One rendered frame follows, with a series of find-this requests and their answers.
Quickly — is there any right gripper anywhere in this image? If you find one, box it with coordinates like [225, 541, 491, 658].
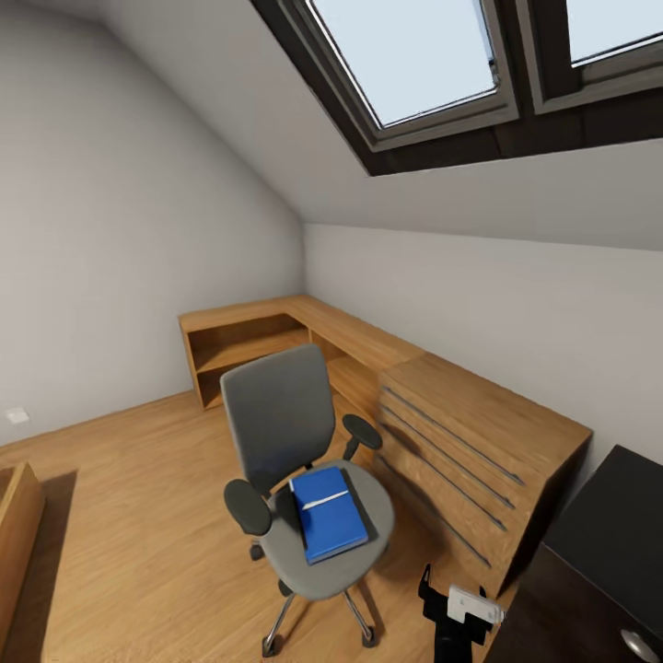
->
[418, 564, 494, 658]

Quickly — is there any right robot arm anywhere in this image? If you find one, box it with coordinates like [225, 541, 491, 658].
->
[418, 564, 505, 663]

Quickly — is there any folder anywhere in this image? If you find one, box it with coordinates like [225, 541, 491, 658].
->
[288, 467, 368, 564]

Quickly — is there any swivel chair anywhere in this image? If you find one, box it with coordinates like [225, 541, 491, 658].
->
[220, 343, 395, 658]

